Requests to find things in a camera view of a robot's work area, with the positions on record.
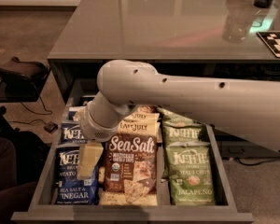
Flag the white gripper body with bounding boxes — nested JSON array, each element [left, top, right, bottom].
[[80, 92, 137, 142]]

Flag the grey counter cabinet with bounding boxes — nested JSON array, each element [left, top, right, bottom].
[[48, 0, 280, 99]]

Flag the brown sea salt bag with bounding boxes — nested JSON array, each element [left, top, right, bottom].
[[104, 133, 157, 195], [136, 105, 156, 113]]

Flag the cream bag under front row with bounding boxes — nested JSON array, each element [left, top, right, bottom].
[[99, 192, 158, 206]]

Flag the front green Kettle jalapeno bag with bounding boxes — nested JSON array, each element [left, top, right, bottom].
[[166, 141, 216, 206]]

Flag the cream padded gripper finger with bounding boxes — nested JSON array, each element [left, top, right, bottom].
[[77, 142, 104, 180]]

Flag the black floor cable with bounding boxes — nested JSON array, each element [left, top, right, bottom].
[[8, 93, 54, 126]]

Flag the blue kettle chip bag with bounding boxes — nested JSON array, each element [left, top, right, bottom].
[[60, 122, 87, 144], [55, 147, 99, 205], [68, 106, 84, 121]]

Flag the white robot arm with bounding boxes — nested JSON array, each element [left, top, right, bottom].
[[80, 60, 280, 151]]

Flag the cream Late July chip bag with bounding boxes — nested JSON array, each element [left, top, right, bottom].
[[118, 120, 161, 143]]

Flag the black white marker tag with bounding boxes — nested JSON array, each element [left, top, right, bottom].
[[257, 31, 280, 58]]

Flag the black power adapter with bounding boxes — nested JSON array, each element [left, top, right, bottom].
[[44, 121, 58, 133]]

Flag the black cable under cabinet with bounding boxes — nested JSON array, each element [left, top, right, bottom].
[[232, 156, 280, 167]]

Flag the front brown Sea Salt bag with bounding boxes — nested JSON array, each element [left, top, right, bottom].
[[104, 133, 157, 195]]

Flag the person leg dark trousers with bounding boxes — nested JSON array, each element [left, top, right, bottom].
[[0, 137, 36, 224]]

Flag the open grey top drawer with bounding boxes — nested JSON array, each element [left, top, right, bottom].
[[10, 78, 254, 224]]

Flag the rear brown Sea Salt bag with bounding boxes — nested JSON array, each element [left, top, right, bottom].
[[136, 105, 156, 113]]

